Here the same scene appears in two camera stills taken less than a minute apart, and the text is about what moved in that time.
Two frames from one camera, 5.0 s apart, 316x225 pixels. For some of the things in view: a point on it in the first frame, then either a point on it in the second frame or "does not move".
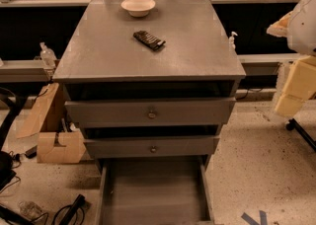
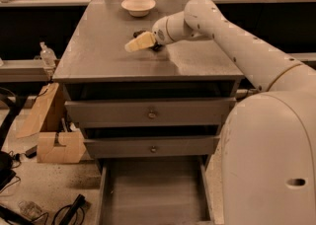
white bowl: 137,6 does not move
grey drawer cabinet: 151,83 does not move
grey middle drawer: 150,147 does not move
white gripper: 304,27 -> 160,33
